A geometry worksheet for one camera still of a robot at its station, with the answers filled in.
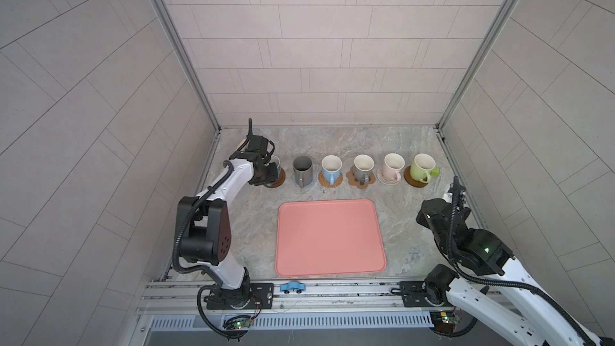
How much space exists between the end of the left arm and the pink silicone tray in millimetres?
175

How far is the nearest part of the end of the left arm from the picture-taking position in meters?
0.64

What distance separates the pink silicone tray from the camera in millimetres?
777
